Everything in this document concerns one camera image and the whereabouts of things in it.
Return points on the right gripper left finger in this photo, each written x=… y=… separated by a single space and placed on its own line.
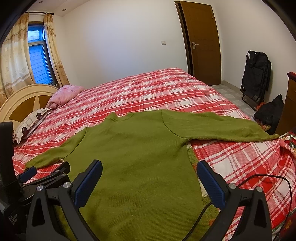
x=70 y=196

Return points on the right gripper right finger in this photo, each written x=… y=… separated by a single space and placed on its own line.
x=255 y=222

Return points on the green striped knit sweater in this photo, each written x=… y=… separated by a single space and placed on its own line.
x=148 y=189

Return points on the red plaid bed cover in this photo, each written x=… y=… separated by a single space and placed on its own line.
x=175 y=89

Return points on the white patterned pillow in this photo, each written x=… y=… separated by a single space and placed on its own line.
x=30 y=123

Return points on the cream wooden headboard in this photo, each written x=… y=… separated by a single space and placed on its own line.
x=26 y=100

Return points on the black bag on floor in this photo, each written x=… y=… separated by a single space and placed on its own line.
x=268 y=115

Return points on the pink pillow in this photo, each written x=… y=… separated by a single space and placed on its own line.
x=64 y=95

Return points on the left beige curtain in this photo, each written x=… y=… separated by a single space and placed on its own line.
x=16 y=70

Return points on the beige curtain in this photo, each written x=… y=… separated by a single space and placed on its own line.
x=16 y=70
x=56 y=63

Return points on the blue window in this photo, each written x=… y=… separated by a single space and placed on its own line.
x=39 y=57

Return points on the right beige curtain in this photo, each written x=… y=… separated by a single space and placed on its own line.
x=56 y=63

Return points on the brown wooden door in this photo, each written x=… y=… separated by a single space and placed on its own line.
x=201 y=41

